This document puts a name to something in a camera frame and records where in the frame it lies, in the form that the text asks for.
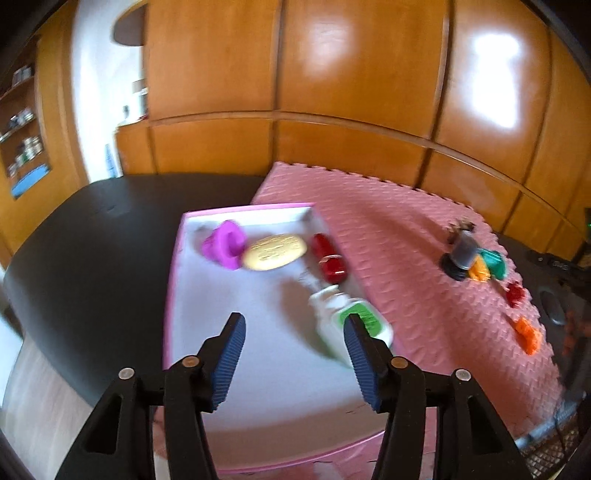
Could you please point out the dark skeleton toy figure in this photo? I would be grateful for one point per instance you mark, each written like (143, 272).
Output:
(461, 228)

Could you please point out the orange toy block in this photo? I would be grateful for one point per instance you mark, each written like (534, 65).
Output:
(528, 337)

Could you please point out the wooden cabinet with glass door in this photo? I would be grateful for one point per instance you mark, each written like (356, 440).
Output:
(60, 115)

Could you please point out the dark red bottle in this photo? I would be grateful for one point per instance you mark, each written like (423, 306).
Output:
(328, 258)

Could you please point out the pink-rimmed white tray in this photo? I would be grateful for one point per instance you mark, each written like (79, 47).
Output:
(258, 314)

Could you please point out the blue foam mat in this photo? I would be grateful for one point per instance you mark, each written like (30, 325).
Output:
(30, 180)
(111, 161)

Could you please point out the grey cup with black base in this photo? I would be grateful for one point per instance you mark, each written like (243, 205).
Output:
(461, 256)

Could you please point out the white bottle with green label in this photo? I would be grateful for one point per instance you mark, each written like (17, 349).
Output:
(332, 318)

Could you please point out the purple plastic toy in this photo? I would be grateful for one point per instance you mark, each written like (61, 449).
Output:
(224, 244)

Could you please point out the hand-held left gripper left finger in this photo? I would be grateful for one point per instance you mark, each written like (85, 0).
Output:
(228, 364)

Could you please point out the small red toy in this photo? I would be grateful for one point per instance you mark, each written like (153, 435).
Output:
(516, 294)

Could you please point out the black mesh basket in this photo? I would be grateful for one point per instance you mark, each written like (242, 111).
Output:
(549, 457)

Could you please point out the yellow plastic toy piece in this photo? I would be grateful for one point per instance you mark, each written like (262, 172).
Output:
(480, 268)

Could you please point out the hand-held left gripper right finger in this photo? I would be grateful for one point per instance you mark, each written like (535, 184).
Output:
(362, 364)

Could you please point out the wooden wardrobe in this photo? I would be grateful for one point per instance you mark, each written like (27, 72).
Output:
(360, 69)

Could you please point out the yellow oval soap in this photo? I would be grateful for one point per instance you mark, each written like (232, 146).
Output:
(274, 251)

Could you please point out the group of small shelf bottles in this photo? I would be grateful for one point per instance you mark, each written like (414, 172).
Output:
(25, 147)

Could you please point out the white container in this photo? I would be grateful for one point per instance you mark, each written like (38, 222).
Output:
(141, 104)

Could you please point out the green plastic toy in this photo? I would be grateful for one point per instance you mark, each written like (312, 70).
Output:
(494, 263)

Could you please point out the wooden corner shelf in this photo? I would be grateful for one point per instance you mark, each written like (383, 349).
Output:
(131, 25)

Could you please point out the pink foam mat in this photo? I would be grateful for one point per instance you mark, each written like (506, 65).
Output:
(392, 230)

